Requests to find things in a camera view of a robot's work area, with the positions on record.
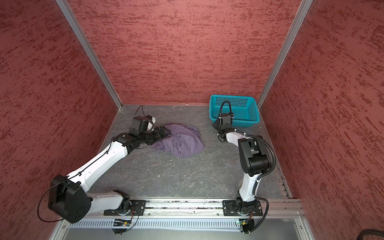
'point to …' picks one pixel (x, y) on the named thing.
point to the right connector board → (246, 225)
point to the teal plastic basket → (244, 108)
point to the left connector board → (120, 223)
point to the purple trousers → (184, 140)
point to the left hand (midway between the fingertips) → (165, 136)
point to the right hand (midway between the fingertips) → (216, 123)
